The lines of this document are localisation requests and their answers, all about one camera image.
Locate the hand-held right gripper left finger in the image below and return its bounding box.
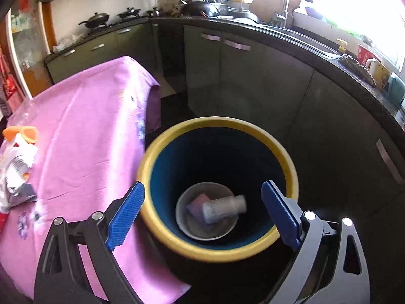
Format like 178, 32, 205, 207
33, 180, 146, 304

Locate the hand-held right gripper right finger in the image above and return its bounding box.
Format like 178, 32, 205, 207
261, 180, 371, 304

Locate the small white plastic bottle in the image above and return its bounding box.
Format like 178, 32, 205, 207
202, 194, 247, 224

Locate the yellow rimmed trash bin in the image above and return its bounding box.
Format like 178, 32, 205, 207
137, 117, 299, 264

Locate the grey bowl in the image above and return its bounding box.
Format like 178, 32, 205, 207
175, 182, 239, 241

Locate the pink packet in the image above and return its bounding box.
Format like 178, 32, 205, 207
186, 193, 212, 219

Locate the pink floral tablecloth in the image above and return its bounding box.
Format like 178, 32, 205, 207
0, 56, 192, 301

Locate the silver snack packet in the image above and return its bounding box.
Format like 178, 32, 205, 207
0, 139, 38, 211

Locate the orange foam net sleeve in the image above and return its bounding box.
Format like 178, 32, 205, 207
3, 126, 39, 144

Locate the dark kitchen cabinet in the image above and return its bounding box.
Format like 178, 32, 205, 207
150, 17, 405, 229

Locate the green kitchen cabinet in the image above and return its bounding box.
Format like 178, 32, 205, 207
44, 17, 159, 84

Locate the woven brown cloth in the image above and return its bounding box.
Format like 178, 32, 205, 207
338, 54, 377, 86

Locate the teal mug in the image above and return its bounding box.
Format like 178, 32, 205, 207
388, 73, 405, 106

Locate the cream printed mug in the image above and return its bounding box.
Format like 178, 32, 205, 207
367, 59, 393, 91

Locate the steel sink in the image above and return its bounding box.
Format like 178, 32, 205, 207
285, 25, 342, 58

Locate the red and white mug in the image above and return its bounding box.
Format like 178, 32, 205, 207
357, 44, 382, 67

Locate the clear plastic bag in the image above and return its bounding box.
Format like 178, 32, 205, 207
52, 35, 83, 53

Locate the black wok with lid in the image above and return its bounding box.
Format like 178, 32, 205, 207
78, 13, 111, 29

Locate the black lidded frying pan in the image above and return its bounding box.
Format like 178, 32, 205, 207
117, 7, 142, 20

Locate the steel faucet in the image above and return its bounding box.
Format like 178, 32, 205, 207
281, 0, 292, 27

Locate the glass door with red decoration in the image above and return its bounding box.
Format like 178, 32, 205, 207
0, 0, 54, 102

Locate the large black wok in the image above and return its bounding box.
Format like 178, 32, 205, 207
180, 2, 224, 18

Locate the dish rack with dishes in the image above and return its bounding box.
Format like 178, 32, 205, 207
190, 0, 231, 7

